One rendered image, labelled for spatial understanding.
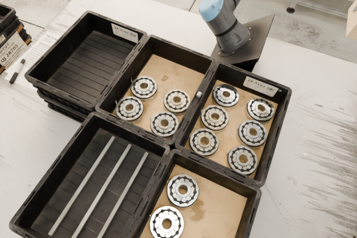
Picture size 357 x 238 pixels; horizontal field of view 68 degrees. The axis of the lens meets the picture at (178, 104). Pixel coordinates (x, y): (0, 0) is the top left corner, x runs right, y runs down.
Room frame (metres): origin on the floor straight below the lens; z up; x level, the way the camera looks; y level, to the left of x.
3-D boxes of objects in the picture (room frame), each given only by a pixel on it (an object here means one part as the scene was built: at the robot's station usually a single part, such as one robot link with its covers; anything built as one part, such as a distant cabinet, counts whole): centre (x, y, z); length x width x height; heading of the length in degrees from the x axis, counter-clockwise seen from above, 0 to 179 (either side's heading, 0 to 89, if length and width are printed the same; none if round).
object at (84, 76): (0.65, 0.36, 0.87); 0.40 x 0.30 x 0.11; 159
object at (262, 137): (0.41, -0.28, 0.86); 0.10 x 0.10 x 0.01
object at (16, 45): (1.05, 1.07, 0.41); 0.31 x 0.02 x 0.16; 162
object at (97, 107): (0.55, 0.08, 0.92); 0.40 x 0.30 x 0.02; 159
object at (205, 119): (0.46, -0.14, 0.86); 0.10 x 0.10 x 0.01
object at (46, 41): (0.78, 0.66, 0.70); 0.33 x 0.23 x 0.01; 163
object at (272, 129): (0.44, -0.20, 0.87); 0.40 x 0.30 x 0.11; 159
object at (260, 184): (0.44, -0.20, 0.92); 0.40 x 0.30 x 0.02; 159
